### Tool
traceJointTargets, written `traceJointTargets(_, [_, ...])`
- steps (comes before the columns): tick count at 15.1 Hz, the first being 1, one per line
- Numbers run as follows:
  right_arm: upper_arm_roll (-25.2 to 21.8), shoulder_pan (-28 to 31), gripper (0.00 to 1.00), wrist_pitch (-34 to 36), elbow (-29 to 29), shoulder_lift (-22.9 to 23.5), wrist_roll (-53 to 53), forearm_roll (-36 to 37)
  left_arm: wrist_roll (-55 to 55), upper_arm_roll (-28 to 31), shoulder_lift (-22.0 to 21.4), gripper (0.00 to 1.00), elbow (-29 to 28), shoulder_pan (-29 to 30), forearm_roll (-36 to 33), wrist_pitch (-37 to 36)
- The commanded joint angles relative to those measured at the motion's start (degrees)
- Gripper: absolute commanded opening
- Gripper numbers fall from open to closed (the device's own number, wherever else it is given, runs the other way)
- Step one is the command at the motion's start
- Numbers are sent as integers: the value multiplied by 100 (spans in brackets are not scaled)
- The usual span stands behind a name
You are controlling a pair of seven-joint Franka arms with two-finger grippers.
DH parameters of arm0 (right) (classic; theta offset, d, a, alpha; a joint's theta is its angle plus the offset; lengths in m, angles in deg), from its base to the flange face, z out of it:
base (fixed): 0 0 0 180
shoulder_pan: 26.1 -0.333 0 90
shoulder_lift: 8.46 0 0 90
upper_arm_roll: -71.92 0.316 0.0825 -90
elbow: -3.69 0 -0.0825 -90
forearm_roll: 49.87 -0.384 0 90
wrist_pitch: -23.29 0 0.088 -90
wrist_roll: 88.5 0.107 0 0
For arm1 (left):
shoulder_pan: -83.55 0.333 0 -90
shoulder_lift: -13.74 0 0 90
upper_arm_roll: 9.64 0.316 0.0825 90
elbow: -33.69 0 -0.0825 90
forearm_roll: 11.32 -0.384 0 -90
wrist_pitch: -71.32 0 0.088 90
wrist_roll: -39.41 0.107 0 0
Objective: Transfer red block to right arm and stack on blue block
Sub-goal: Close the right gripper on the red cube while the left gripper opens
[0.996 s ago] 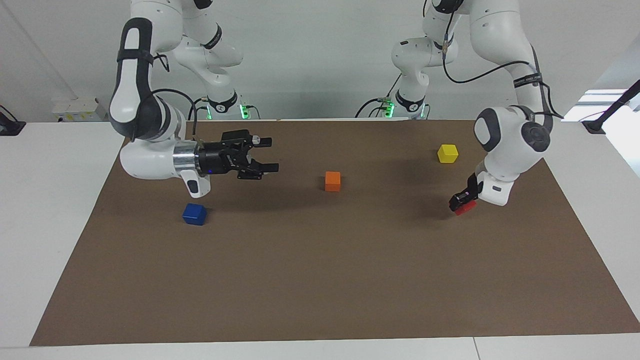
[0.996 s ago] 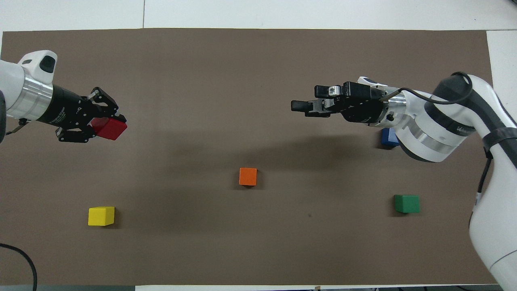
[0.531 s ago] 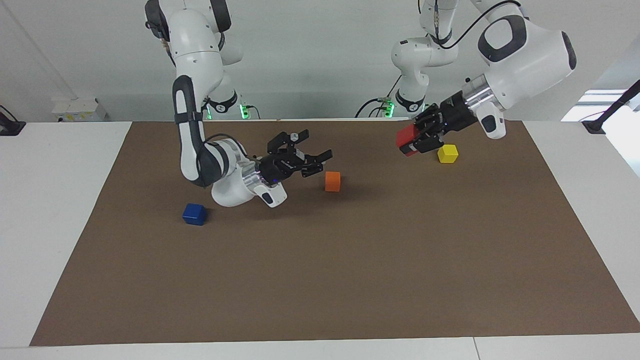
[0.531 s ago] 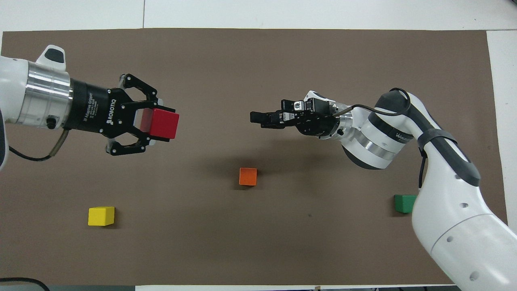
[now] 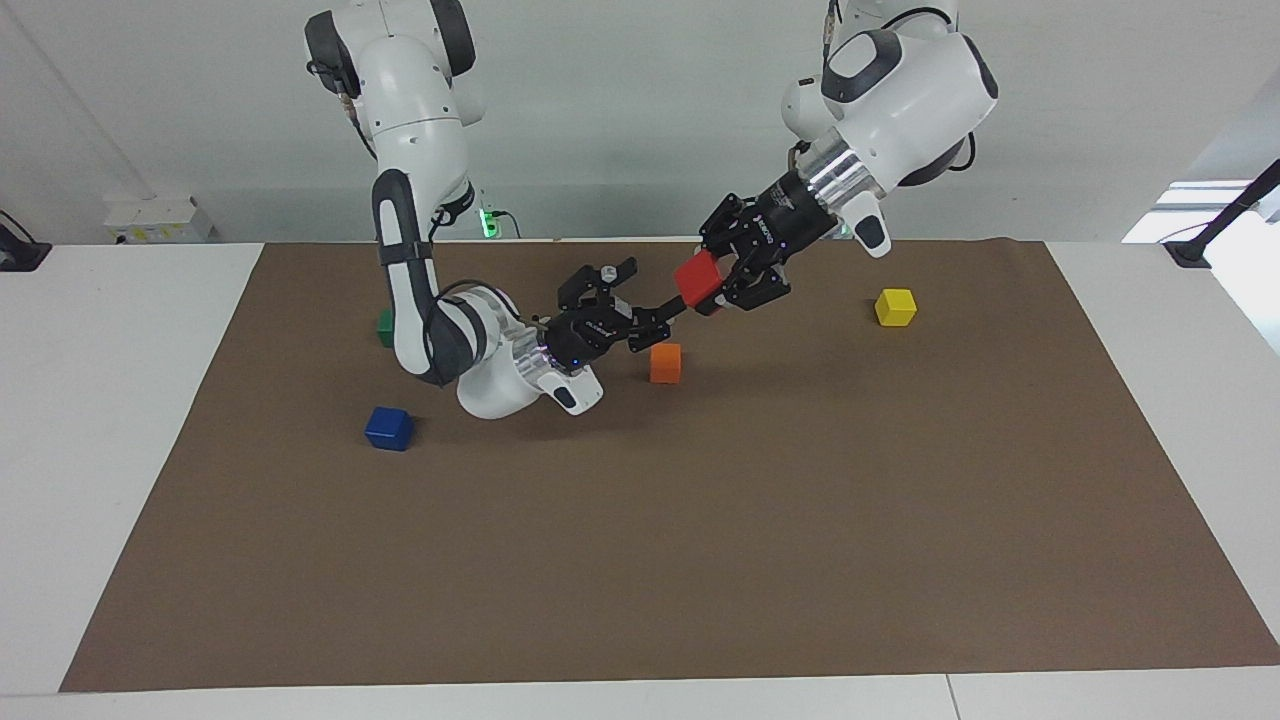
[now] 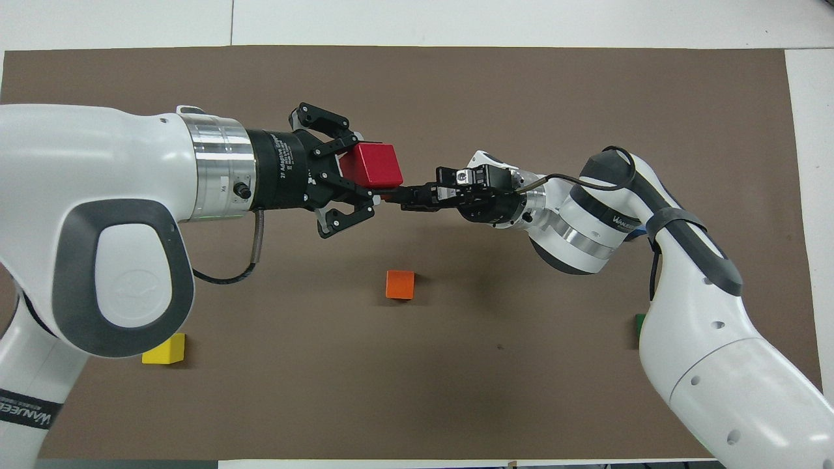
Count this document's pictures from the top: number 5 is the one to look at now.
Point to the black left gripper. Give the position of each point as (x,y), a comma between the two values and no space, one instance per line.
(790,220)

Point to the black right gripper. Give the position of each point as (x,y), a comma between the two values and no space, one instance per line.
(590,335)

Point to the red wooden block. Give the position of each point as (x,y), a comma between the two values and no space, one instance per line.
(698,278)

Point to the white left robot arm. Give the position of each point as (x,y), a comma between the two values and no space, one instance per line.
(900,100)

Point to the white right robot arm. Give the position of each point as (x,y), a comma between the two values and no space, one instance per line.
(420,130)

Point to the orange wooden block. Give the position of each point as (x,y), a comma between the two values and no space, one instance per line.
(665,363)

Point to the yellow wooden block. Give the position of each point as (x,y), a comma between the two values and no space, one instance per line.
(896,308)

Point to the green wooden block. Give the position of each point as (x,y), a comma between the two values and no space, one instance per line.
(384,330)

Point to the blue wooden block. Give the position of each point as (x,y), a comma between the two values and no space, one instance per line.
(388,429)

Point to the brown paper mat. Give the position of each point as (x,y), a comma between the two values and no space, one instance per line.
(640,550)

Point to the white power strip box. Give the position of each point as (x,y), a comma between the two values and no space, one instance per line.
(160,220)

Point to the black slanted stand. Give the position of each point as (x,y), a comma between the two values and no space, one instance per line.
(1225,215)

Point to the small black table clamp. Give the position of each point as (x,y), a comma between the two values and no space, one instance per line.
(20,255)

